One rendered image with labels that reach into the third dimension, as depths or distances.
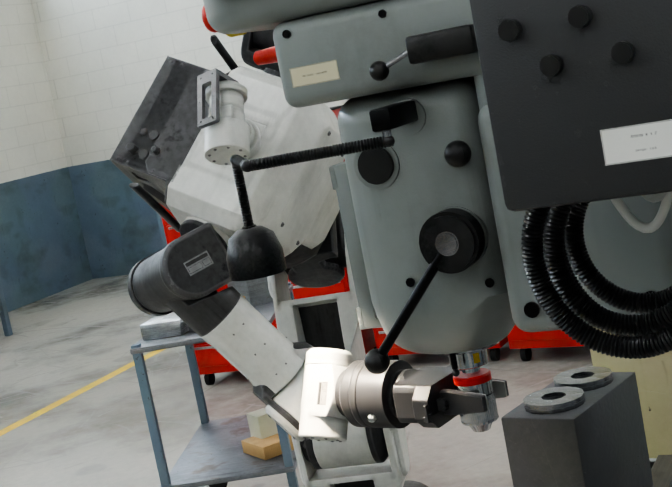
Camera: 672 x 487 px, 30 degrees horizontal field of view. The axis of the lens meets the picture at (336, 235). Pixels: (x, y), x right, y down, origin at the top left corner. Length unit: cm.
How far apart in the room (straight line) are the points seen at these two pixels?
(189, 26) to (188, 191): 1026
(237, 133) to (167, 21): 1049
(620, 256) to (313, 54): 41
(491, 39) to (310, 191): 91
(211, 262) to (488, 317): 57
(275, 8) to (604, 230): 44
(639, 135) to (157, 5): 1137
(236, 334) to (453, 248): 60
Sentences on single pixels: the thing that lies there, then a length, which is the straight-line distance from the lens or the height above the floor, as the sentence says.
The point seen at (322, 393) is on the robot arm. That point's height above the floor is 125.
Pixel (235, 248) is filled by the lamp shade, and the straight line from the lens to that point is 152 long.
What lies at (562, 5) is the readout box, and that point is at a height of 168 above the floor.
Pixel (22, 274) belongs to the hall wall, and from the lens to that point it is 1238.
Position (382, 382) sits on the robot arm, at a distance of 158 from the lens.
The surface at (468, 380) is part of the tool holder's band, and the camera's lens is 152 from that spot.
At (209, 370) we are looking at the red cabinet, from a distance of 724.
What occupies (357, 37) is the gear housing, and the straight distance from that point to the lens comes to 139.
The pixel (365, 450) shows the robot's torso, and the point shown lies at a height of 99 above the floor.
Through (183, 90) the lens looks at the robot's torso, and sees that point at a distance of 200.
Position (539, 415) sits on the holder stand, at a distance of 182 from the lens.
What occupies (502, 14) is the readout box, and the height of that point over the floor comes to 168.
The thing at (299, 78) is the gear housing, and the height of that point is 166.
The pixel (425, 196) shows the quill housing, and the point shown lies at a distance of 140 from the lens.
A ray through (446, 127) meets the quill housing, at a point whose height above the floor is 158.
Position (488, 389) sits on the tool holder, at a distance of 153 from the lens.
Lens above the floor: 167
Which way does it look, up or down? 8 degrees down
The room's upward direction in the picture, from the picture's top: 11 degrees counter-clockwise
